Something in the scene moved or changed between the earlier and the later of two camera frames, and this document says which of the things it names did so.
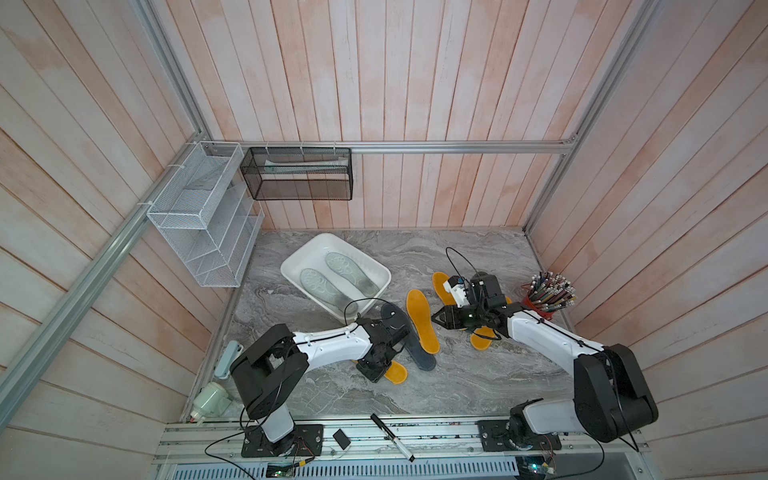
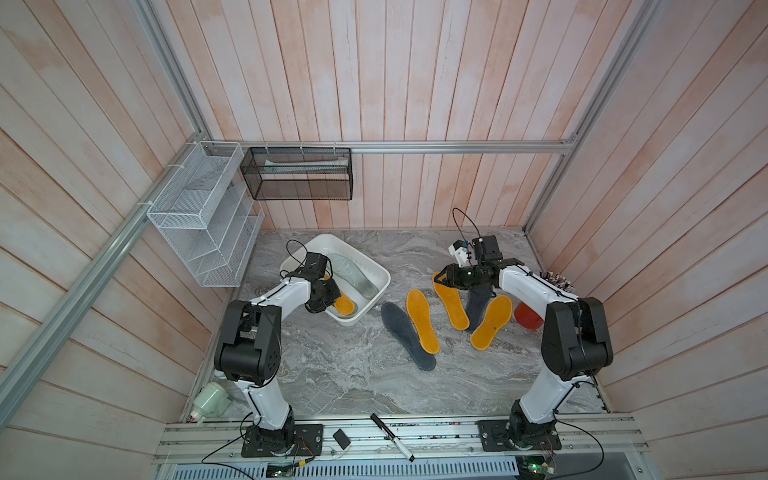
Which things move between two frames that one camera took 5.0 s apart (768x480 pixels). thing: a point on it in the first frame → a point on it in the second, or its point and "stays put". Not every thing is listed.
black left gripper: (368, 373) → (335, 293)
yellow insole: (419, 310) stays put
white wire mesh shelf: (207, 215) stays put
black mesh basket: (299, 173) stays put
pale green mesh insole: (361, 280) stays put
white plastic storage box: (336, 274) stays put
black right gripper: (449, 313) → (455, 280)
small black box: (341, 439) stays put
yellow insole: (397, 373) → (344, 304)
